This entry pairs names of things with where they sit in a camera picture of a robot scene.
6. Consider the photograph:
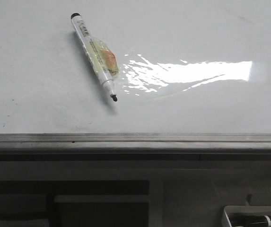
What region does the black capped marker in tray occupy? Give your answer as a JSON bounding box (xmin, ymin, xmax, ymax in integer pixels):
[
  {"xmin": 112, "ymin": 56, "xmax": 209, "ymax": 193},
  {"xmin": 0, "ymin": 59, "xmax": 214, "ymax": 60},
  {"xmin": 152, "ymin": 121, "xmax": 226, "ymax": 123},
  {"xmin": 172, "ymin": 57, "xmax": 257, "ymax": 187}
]
[{"xmin": 229, "ymin": 215, "xmax": 271, "ymax": 227}]

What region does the white plastic marker tray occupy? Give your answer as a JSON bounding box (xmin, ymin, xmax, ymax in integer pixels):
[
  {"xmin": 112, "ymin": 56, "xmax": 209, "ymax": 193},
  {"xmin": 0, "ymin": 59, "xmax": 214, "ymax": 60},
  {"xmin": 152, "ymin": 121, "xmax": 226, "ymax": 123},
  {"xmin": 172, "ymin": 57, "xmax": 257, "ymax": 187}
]
[{"xmin": 221, "ymin": 205, "xmax": 271, "ymax": 227}]

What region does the white marker with taped grip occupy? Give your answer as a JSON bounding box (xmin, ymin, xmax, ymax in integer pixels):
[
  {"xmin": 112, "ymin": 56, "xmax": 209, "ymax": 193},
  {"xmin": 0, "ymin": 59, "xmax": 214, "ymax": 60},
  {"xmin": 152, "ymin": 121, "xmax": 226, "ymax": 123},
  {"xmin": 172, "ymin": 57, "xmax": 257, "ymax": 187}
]
[{"xmin": 70, "ymin": 13, "xmax": 119, "ymax": 102}]

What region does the white whiteboard with metal frame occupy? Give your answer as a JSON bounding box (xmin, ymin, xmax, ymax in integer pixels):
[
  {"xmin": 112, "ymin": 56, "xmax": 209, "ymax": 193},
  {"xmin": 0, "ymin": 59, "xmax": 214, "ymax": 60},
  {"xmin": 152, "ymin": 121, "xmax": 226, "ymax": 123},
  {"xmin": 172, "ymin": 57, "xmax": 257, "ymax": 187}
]
[{"xmin": 0, "ymin": 0, "xmax": 271, "ymax": 161}]

